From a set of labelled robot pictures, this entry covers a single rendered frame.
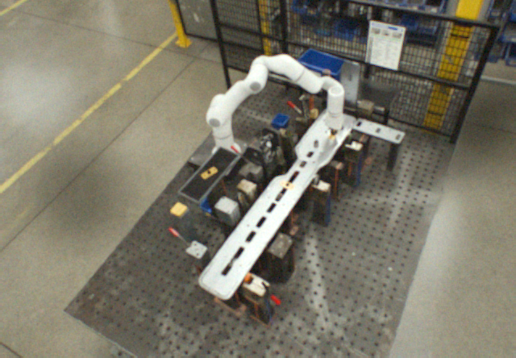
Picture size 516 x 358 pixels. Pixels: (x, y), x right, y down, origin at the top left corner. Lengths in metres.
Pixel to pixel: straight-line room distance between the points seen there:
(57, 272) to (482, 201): 3.33
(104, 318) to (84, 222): 1.48
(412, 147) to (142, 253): 1.85
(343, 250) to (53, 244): 2.40
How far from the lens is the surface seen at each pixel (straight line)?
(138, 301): 2.46
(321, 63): 2.96
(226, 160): 2.23
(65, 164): 4.39
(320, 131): 2.56
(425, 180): 2.78
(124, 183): 3.94
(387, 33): 2.68
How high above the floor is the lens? 2.81
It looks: 49 degrees down
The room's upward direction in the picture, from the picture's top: 10 degrees counter-clockwise
